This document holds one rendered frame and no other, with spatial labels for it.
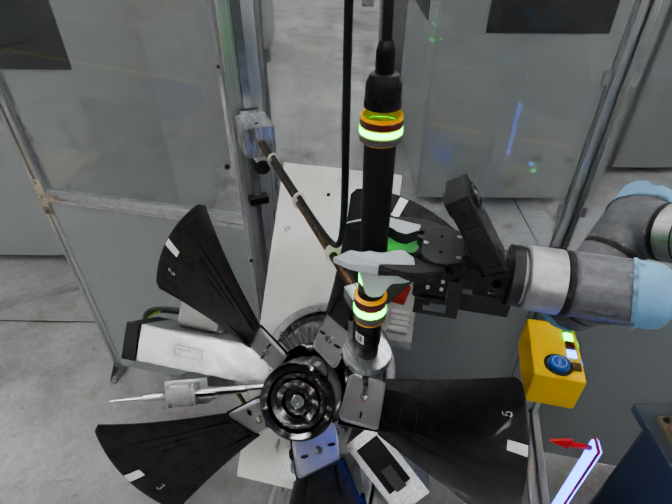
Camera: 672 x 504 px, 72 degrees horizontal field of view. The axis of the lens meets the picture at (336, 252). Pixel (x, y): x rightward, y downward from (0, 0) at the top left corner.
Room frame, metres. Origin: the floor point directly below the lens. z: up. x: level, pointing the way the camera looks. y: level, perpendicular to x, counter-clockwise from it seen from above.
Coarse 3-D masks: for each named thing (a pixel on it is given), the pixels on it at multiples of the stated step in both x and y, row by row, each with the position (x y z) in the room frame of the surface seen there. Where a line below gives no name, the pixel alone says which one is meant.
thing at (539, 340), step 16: (528, 320) 0.73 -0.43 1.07; (528, 336) 0.69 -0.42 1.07; (544, 336) 0.68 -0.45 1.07; (560, 336) 0.68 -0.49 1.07; (528, 352) 0.65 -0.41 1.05; (544, 352) 0.64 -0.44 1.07; (560, 352) 0.64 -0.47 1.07; (576, 352) 0.64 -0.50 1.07; (528, 368) 0.62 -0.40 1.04; (544, 368) 0.60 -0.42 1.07; (528, 384) 0.59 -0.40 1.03; (544, 384) 0.58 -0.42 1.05; (560, 384) 0.57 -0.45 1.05; (576, 384) 0.56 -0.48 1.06; (528, 400) 0.58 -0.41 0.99; (544, 400) 0.57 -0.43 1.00; (560, 400) 0.57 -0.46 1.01; (576, 400) 0.56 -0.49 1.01
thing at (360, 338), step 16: (384, 48) 0.43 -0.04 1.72; (384, 64) 0.43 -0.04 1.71; (368, 80) 0.44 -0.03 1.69; (384, 80) 0.43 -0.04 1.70; (400, 80) 0.44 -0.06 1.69; (368, 96) 0.43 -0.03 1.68; (384, 96) 0.42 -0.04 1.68; (400, 96) 0.43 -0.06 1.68; (384, 112) 0.42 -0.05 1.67; (368, 336) 0.43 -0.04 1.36; (368, 352) 0.43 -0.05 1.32
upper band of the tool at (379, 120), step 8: (360, 112) 0.45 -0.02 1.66; (368, 112) 0.46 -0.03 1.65; (376, 112) 0.46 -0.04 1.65; (392, 112) 0.46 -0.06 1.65; (400, 112) 0.45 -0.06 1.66; (368, 120) 0.43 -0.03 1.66; (376, 120) 0.46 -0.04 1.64; (384, 120) 0.46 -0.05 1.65; (392, 120) 0.43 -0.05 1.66; (400, 120) 0.43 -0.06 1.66; (400, 128) 0.43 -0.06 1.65; (400, 136) 0.43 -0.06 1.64
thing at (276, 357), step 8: (256, 336) 0.53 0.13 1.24; (264, 336) 0.51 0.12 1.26; (256, 344) 0.53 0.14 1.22; (264, 344) 0.52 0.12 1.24; (272, 344) 0.50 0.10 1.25; (256, 352) 0.54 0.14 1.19; (272, 352) 0.50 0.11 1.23; (280, 352) 0.49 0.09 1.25; (264, 360) 0.52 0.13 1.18; (272, 360) 0.51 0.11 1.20; (280, 360) 0.49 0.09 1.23; (272, 368) 0.51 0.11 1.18
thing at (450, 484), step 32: (416, 384) 0.47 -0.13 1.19; (448, 384) 0.47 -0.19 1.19; (480, 384) 0.47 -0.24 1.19; (512, 384) 0.47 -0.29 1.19; (384, 416) 0.41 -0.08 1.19; (416, 416) 0.41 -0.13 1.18; (448, 416) 0.42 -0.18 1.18; (480, 416) 0.42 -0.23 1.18; (416, 448) 0.37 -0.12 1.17; (448, 448) 0.37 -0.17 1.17; (480, 448) 0.37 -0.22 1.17; (448, 480) 0.33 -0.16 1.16; (480, 480) 0.33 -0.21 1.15; (512, 480) 0.33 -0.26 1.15
